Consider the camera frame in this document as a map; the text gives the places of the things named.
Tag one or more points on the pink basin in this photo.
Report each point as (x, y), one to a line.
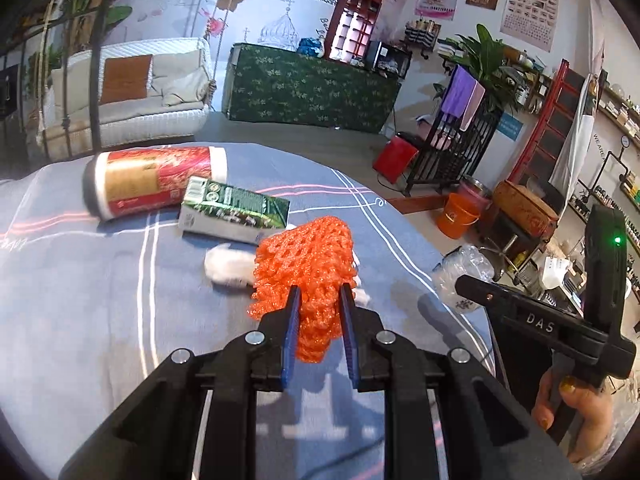
(475, 192)

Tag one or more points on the clear plastic wrap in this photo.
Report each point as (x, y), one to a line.
(460, 275)

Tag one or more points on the green floral covered counter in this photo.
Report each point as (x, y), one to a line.
(310, 90)

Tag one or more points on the eyebrow chart wall poster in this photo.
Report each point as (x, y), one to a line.
(530, 5)

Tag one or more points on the pink towel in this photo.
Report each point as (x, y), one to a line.
(475, 107)

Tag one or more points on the person's right hand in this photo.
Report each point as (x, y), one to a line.
(592, 415)

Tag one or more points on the orange foam net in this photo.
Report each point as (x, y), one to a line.
(310, 260)

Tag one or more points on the black wall shelf with bottles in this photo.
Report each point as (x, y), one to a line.
(422, 40)

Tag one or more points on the red telephone booth cabinet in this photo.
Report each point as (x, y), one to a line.
(355, 20)

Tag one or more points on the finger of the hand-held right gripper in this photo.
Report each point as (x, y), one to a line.
(485, 294)

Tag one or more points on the brown ornate case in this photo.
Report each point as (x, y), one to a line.
(525, 210)

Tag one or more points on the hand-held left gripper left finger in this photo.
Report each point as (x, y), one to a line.
(291, 340)

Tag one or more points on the white hanging banner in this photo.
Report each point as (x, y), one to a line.
(580, 130)

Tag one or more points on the black metal railing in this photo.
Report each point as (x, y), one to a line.
(450, 160)

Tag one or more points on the black metal bed frame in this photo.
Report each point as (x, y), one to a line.
(65, 60)

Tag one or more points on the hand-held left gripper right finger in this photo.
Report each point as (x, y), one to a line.
(350, 340)

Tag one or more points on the blue bundle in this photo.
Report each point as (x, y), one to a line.
(310, 47)

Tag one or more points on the brown cushion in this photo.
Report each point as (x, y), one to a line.
(125, 80)

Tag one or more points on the large wall banner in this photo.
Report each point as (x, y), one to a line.
(170, 0)

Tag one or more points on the green carton box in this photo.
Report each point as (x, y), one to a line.
(235, 210)

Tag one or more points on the orange bucket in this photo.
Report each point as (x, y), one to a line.
(456, 217)

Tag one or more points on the red cylindrical canister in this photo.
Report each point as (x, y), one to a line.
(150, 180)

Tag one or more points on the white trolley cart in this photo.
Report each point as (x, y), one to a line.
(565, 295)

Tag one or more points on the red ladder shelf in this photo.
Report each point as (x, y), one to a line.
(550, 120)

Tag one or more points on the small white paper scrap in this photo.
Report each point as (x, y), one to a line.
(362, 296)

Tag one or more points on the pipe wall gauge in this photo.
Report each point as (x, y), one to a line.
(624, 142)

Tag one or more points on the black display box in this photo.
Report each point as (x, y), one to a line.
(387, 59)

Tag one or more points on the red bag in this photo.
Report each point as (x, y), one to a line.
(395, 157)

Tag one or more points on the chrome base stool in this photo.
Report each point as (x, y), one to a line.
(510, 250)

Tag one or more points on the white tissue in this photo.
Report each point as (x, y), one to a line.
(230, 266)

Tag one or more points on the white cushion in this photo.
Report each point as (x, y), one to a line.
(180, 80)

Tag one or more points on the white wicker swing sofa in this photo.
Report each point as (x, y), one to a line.
(140, 120)

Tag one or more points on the purple towel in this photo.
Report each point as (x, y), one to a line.
(457, 92)

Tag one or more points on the wall shelves with products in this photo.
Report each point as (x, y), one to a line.
(625, 115)

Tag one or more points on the potted green plant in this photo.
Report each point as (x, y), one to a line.
(485, 65)

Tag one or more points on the blue wall sign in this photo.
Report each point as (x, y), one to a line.
(510, 125)

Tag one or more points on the white paper bag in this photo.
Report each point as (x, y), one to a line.
(554, 272)

